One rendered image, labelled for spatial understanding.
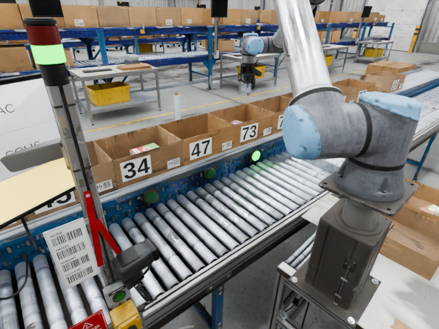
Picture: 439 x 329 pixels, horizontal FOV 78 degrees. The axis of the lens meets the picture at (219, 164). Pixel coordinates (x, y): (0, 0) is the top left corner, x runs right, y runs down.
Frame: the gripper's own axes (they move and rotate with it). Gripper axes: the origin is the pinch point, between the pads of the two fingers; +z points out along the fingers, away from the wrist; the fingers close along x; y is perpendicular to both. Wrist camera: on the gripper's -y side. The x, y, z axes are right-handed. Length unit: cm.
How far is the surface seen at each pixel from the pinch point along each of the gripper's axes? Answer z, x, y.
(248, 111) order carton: 21.7, -17.4, -20.7
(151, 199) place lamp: 38, 13, 85
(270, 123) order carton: 22.0, 9.4, -15.3
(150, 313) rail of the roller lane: 44, 63, 114
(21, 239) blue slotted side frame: 33, 8, 141
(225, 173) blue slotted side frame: 46, 11, 29
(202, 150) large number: 25, 7, 45
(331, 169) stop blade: 43, 56, -25
